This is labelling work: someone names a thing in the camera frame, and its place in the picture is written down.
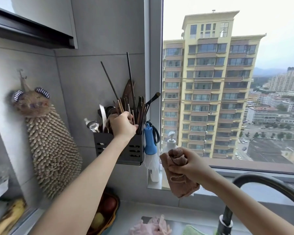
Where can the stainless steel sink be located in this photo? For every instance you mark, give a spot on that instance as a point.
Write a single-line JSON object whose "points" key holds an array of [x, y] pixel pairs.
{"points": [[178, 221]]}

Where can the black utensil holder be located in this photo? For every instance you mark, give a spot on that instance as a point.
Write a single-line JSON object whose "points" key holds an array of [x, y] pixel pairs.
{"points": [[134, 149]]}

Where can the yellow banana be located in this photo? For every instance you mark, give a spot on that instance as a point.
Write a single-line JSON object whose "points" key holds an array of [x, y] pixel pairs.
{"points": [[9, 215]]}

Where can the person's right hand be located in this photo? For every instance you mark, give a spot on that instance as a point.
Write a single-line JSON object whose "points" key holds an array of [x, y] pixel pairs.
{"points": [[198, 173]]}

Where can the grey window frame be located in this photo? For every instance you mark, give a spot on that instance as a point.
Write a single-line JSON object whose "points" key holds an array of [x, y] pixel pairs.
{"points": [[153, 70]]}

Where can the wall hook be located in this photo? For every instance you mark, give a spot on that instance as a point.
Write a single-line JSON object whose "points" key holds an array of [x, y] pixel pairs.
{"points": [[21, 73]]}

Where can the yellow apartment building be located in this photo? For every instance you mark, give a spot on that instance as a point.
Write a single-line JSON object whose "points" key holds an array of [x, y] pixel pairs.
{"points": [[205, 83]]}

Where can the steel soup spoon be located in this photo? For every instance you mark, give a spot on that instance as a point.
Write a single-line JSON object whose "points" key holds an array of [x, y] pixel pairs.
{"points": [[93, 126]]}

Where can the black scissors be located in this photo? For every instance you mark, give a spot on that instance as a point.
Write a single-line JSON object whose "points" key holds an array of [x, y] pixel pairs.
{"points": [[156, 134]]}

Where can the dark pull-down kitchen faucet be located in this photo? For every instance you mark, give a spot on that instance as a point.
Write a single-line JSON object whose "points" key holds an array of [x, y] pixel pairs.
{"points": [[259, 178]]}

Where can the teal and orange fruit bowl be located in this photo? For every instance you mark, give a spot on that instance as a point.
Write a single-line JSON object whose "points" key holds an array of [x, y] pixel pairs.
{"points": [[114, 217]]}

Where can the red round fruit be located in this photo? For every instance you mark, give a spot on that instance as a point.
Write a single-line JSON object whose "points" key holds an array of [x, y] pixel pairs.
{"points": [[109, 205]]}

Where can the pink rubber glove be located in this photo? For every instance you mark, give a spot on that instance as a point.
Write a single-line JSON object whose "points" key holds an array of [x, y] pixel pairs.
{"points": [[149, 227]]}

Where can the white pump soap dispenser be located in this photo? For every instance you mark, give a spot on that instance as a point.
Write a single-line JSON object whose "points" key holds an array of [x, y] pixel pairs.
{"points": [[171, 143]]}

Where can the bear-shaped chenille hand towel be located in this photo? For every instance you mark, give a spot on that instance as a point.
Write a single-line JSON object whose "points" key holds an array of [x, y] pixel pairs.
{"points": [[54, 154]]}

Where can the person's right forearm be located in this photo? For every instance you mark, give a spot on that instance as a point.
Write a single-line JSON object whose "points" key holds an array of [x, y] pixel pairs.
{"points": [[254, 210]]}

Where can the black brush tan tip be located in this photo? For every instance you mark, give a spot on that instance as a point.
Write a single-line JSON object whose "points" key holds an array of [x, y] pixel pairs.
{"points": [[153, 97]]}

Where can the pink dish cloth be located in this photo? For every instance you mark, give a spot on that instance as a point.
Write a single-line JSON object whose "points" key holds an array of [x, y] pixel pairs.
{"points": [[178, 186]]}

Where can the long thin black stick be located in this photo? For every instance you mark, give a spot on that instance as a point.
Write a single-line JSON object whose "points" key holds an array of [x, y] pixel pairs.
{"points": [[109, 78], [131, 75]]}

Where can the dark wooden spoon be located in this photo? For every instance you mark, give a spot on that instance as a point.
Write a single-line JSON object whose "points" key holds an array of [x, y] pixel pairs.
{"points": [[128, 89]]}

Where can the yellow-green round fruit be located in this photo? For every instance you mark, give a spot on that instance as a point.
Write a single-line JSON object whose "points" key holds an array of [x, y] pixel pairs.
{"points": [[97, 220]]}

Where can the bunch of assorted chopsticks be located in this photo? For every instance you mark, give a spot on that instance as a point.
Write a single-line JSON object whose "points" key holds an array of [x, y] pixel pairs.
{"points": [[139, 112]]}

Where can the green sponge pad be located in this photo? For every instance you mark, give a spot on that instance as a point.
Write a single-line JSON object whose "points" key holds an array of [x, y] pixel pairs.
{"points": [[193, 231]]}

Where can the dark steel spoon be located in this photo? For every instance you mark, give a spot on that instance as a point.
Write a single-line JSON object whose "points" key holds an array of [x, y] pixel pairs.
{"points": [[110, 110]]}

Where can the white spray bottle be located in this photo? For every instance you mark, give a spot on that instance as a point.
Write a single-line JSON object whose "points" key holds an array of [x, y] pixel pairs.
{"points": [[154, 174]]}

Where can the grey wall cabinet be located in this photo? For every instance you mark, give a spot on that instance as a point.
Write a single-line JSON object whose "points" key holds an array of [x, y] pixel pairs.
{"points": [[39, 12]]}

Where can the person's left hand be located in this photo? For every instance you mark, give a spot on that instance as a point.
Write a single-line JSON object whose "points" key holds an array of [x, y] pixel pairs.
{"points": [[122, 127]]}

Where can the person's left forearm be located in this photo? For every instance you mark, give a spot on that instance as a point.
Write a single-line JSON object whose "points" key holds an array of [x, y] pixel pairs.
{"points": [[83, 188]]}

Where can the blue dish brush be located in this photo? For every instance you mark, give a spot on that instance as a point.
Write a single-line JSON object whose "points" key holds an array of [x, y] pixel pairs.
{"points": [[150, 141]]}

